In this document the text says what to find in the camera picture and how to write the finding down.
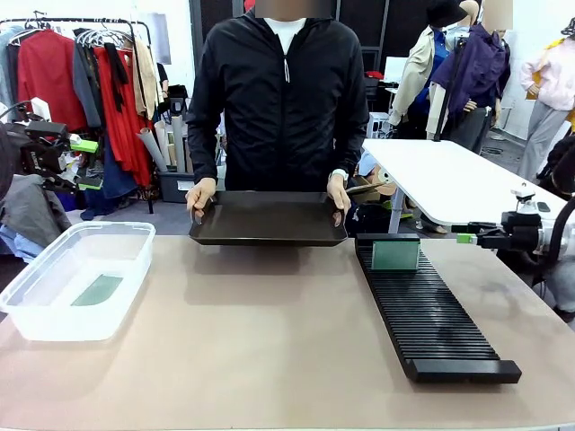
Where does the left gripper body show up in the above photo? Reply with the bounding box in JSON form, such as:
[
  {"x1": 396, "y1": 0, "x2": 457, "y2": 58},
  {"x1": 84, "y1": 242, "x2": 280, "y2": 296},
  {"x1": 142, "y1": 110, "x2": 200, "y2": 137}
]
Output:
[{"x1": 20, "y1": 134, "x2": 68, "y2": 175}]

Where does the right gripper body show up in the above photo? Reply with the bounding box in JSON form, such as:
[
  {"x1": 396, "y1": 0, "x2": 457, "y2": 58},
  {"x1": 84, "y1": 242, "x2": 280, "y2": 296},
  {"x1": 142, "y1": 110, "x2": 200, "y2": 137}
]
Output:
[{"x1": 482, "y1": 213, "x2": 544, "y2": 252}]

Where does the green PCB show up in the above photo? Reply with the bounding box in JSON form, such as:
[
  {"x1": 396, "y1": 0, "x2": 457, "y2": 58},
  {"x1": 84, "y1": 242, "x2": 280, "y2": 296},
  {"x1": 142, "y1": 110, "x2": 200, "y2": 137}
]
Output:
[
  {"x1": 371, "y1": 240, "x2": 421, "y2": 271},
  {"x1": 70, "y1": 274, "x2": 124, "y2": 308}
]

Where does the black plastic tray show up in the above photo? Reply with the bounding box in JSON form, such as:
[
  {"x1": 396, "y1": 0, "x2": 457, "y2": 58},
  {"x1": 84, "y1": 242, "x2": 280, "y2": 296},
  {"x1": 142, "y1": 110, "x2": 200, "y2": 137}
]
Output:
[{"x1": 188, "y1": 190, "x2": 349, "y2": 247}]

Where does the person's left forearm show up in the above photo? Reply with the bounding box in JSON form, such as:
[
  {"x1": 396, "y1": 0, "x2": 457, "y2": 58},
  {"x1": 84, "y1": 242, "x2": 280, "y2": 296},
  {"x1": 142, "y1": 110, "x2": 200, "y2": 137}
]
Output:
[{"x1": 332, "y1": 120, "x2": 370, "y2": 174}]

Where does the person's right forearm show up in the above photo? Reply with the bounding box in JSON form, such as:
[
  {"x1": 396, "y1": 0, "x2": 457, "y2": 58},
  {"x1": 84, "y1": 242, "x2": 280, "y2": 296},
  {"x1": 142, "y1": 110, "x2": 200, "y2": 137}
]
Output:
[{"x1": 186, "y1": 120, "x2": 221, "y2": 180}]

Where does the person's right hand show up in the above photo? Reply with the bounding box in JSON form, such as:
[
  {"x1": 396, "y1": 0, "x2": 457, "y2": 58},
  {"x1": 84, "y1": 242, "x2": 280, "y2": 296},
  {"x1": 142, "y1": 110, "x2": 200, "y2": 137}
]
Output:
[{"x1": 185, "y1": 177, "x2": 217, "y2": 224}]

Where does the person's left hand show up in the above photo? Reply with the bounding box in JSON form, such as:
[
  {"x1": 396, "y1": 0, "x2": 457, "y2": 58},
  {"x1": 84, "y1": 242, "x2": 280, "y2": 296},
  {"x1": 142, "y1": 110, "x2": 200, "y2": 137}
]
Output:
[{"x1": 326, "y1": 172, "x2": 352, "y2": 226}]

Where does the dark blue garment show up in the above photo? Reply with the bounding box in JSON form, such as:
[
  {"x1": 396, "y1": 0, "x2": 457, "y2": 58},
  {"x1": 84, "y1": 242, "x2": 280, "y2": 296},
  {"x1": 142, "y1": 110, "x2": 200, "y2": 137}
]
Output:
[{"x1": 83, "y1": 134, "x2": 138, "y2": 221}]

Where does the red dress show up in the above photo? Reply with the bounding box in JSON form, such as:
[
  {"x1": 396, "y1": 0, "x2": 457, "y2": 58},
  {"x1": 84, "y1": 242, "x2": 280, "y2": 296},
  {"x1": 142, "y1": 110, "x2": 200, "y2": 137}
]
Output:
[{"x1": 92, "y1": 44, "x2": 152, "y2": 188}]

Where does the grey clothing pile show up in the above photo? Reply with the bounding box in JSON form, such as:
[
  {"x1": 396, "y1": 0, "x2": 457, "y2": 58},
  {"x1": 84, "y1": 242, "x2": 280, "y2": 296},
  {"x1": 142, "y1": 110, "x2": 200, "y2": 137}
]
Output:
[{"x1": 0, "y1": 173, "x2": 73, "y2": 239}]

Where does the dark grey jacket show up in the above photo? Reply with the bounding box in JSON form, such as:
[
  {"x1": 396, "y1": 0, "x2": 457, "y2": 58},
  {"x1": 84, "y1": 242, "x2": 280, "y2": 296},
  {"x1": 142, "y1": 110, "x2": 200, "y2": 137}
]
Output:
[{"x1": 72, "y1": 29, "x2": 104, "y2": 129}]

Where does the white table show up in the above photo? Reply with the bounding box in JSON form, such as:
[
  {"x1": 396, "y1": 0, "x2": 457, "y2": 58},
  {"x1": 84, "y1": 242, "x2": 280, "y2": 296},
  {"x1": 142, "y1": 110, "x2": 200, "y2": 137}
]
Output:
[{"x1": 361, "y1": 137, "x2": 570, "y2": 252}]

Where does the seated person in jeans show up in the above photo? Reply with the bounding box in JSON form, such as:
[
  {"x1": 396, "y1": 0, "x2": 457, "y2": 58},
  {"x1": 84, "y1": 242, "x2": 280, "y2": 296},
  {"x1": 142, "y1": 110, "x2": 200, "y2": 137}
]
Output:
[{"x1": 534, "y1": 255, "x2": 575, "y2": 324}]

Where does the black scarf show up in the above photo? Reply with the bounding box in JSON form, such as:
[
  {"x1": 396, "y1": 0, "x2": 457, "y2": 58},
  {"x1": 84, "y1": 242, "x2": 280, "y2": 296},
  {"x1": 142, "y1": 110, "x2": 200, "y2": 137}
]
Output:
[{"x1": 103, "y1": 42, "x2": 129, "y2": 113}]

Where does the cream paper roll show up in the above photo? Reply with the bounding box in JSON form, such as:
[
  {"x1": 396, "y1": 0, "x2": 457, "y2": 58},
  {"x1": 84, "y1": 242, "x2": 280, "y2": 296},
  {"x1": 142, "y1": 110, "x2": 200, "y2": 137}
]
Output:
[{"x1": 154, "y1": 119, "x2": 174, "y2": 172}]

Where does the red coat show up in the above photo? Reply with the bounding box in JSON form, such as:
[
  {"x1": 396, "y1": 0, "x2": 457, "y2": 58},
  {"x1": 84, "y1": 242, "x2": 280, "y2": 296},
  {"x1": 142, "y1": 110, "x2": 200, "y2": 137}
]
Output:
[{"x1": 17, "y1": 30, "x2": 89, "y2": 131}]

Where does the clear plastic box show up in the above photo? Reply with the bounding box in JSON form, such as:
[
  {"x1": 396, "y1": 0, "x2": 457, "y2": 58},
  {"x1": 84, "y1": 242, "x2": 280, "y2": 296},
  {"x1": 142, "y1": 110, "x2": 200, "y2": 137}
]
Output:
[{"x1": 0, "y1": 221, "x2": 157, "y2": 342}]

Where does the grey storage bin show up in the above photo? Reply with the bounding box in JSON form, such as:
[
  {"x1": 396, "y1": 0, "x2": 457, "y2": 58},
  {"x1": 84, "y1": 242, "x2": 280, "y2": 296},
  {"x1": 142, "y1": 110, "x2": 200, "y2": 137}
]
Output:
[{"x1": 157, "y1": 170, "x2": 199, "y2": 206}]

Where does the black slotted PCB rack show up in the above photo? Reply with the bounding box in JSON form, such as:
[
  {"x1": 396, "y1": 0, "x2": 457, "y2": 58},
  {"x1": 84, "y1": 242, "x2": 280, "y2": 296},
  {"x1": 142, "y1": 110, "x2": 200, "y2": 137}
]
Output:
[{"x1": 354, "y1": 233, "x2": 523, "y2": 385}]

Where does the beige garment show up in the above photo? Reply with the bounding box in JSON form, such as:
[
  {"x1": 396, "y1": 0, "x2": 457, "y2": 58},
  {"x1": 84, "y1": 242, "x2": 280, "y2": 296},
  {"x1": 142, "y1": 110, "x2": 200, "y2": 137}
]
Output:
[{"x1": 132, "y1": 38, "x2": 165, "y2": 120}]

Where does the blue clothing pile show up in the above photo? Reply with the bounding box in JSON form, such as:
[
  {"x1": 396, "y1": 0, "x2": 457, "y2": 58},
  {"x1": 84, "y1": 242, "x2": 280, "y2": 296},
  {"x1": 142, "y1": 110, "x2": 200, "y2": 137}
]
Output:
[{"x1": 0, "y1": 224, "x2": 46, "y2": 262}]

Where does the light grey garment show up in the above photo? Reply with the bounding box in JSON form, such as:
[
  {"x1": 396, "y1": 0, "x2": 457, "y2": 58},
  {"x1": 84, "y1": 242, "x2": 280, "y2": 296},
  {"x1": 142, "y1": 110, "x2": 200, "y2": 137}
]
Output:
[{"x1": 0, "y1": 24, "x2": 23, "y2": 111}]

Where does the tall grey paper roll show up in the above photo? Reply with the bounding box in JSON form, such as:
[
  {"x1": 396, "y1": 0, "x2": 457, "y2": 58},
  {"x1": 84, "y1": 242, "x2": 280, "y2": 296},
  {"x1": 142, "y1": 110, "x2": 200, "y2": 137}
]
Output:
[{"x1": 169, "y1": 114, "x2": 188, "y2": 174}]

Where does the black clamp pole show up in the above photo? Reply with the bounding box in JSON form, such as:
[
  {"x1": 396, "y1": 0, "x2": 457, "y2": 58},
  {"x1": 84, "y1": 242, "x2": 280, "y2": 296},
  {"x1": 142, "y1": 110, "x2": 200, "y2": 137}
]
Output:
[{"x1": 431, "y1": 38, "x2": 466, "y2": 144}]

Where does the mannequin in purple jacket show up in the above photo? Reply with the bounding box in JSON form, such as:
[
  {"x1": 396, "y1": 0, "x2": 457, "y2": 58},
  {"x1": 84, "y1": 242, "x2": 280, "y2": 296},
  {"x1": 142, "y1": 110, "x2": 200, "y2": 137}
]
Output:
[{"x1": 430, "y1": 22, "x2": 511, "y2": 154}]

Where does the mannequin in pink jacket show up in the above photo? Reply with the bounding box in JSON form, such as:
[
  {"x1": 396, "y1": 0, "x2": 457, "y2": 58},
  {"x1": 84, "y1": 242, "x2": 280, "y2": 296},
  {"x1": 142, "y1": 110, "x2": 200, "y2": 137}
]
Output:
[{"x1": 518, "y1": 24, "x2": 575, "y2": 180}]

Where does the mannequin in beige coat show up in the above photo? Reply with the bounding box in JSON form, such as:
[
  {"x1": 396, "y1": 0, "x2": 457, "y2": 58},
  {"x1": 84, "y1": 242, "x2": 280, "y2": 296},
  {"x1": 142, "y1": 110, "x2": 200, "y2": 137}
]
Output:
[{"x1": 388, "y1": 0, "x2": 468, "y2": 140}]

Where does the person in black jacket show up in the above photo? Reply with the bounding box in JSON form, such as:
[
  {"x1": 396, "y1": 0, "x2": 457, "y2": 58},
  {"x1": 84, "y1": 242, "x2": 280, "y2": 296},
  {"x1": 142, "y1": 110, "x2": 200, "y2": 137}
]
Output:
[{"x1": 184, "y1": 0, "x2": 370, "y2": 192}]

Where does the black bucket hat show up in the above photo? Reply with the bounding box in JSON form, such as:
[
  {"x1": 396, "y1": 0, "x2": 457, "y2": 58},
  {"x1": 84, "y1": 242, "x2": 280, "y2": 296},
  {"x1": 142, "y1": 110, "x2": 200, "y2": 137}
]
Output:
[{"x1": 425, "y1": 0, "x2": 468, "y2": 31}]

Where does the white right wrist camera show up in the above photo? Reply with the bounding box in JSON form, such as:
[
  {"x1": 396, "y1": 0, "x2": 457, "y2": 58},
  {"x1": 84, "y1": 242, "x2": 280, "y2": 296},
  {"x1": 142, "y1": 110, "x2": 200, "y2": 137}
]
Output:
[{"x1": 510, "y1": 182, "x2": 538, "y2": 215}]

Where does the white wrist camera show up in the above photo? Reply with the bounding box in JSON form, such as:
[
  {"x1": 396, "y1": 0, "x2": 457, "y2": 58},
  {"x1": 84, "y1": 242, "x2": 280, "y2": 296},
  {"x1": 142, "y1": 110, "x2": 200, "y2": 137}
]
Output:
[
  {"x1": 510, "y1": 182, "x2": 538, "y2": 215},
  {"x1": 30, "y1": 98, "x2": 53, "y2": 122}
]

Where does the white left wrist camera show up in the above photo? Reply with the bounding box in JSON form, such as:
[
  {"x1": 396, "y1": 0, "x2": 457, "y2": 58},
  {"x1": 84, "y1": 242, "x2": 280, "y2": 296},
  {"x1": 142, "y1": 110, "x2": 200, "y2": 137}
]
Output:
[{"x1": 30, "y1": 98, "x2": 53, "y2": 122}]

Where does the black metal clothes rail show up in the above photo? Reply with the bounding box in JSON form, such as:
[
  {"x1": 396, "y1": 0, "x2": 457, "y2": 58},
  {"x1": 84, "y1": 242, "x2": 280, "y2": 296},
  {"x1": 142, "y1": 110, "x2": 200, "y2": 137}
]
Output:
[{"x1": 0, "y1": 16, "x2": 156, "y2": 216}]

